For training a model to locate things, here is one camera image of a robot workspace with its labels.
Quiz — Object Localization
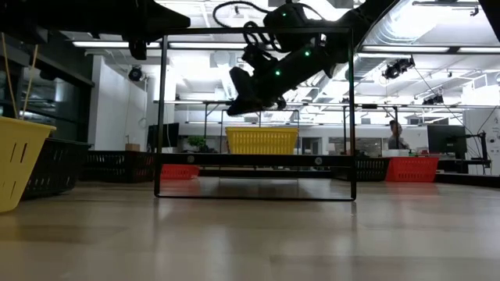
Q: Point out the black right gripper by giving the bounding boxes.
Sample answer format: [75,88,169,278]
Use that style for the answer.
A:
[226,58,309,117]

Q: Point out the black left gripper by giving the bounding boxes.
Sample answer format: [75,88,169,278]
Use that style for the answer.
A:
[50,0,191,61]

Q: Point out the yellow slotted plastic basket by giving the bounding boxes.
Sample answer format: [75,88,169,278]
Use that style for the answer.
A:
[0,116,57,214]
[225,126,299,155]

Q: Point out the black slotted plastic basket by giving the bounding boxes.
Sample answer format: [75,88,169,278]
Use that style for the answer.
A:
[355,157,391,183]
[21,138,91,201]
[77,151,157,183]

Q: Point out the long ceiling light strip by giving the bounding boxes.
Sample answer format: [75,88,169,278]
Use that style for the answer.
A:
[72,41,161,49]
[457,47,500,54]
[168,42,248,50]
[361,46,451,54]

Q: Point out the green potted plant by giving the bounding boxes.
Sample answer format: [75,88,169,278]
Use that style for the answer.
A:
[187,135,209,153]

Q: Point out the black computer monitor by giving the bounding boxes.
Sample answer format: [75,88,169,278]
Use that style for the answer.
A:
[147,122,180,149]
[427,124,468,154]

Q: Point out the red slotted plastic basket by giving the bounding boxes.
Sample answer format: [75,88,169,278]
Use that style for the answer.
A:
[160,163,201,181]
[384,156,440,183]

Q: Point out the person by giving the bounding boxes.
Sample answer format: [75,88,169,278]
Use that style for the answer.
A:
[387,119,411,151]

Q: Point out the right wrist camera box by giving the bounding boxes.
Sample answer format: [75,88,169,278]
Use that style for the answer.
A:
[241,42,274,75]

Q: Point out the black ceiling-hung camera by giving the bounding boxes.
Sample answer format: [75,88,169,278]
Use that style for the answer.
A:
[128,65,144,83]
[422,92,445,105]
[381,56,416,80]

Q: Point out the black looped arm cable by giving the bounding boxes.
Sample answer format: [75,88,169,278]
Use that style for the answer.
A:
[212,0,282,54]

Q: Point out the silver ventilation duct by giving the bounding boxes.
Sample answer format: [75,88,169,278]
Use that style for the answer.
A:
[353,0,430,81]

